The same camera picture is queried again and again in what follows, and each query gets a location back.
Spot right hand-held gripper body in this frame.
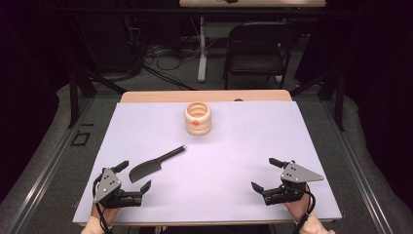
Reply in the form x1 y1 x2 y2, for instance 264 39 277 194
261 161 324 207

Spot person's right hand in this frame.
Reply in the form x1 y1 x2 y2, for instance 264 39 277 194
281 191 315 225

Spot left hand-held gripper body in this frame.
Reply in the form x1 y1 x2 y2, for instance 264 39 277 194
92 167 144 210

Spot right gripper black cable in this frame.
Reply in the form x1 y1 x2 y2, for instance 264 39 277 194
291 182 317 234

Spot wooden table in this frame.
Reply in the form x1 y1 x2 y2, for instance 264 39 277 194
79 90 336 227

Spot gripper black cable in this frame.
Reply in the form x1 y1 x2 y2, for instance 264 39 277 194
291 182 317 234
93 175 113 234

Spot bundle of floor cables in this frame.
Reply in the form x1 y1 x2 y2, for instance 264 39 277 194
130 18 204 92

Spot person's left hand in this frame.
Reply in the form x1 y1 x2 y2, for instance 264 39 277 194
91 196 134 226

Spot white-legged wooden desk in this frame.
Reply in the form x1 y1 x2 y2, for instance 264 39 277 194
178 0 327 84

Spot black metal stand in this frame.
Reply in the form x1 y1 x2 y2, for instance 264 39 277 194
289 69 346 133
65 69 129 129

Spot cream ribbed ceramic holder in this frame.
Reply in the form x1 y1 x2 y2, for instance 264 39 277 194
183 101 212 137

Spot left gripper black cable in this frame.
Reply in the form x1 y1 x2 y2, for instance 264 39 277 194
93 175 113 234

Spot white table mat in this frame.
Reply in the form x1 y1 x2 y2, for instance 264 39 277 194
71 100 343 224

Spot black folding chair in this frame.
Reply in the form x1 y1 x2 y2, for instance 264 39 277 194
222 20 302 91

